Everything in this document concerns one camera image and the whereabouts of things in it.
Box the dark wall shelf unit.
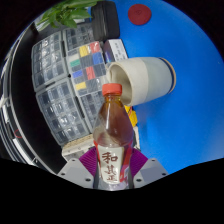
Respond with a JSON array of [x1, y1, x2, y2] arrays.
[[0, 19, 64, 168]]

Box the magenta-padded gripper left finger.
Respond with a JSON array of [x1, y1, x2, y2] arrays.
[[57, 147, 100, 190]]

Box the black box with white label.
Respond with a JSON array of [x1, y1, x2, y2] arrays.
[[103, 39, 130, 65]]

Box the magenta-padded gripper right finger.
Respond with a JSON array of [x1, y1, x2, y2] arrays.
[[128, 147, 170, 190]]

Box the flat round red coaster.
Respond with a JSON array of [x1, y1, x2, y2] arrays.
[[127, 3, 153, 26]]

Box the plain black box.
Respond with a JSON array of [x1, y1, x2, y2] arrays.
[[91, 1, 120, 42]]

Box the clear red-capped drink bottle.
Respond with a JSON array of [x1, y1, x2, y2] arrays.
[[92, 83, 135, 191]]

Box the clear box with coloured parts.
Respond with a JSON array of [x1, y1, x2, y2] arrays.
[[66, 41, 108, 98]]

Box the green potted plant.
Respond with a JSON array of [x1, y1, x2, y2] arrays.
[[35, 0, 101, 31]]

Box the yellow multimeter with red leads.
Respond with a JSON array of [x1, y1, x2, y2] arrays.
[[123, 104, 141, 149]]

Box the grey ceramic mug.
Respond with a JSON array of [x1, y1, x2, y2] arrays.
[[105, 56, 177, 107]]

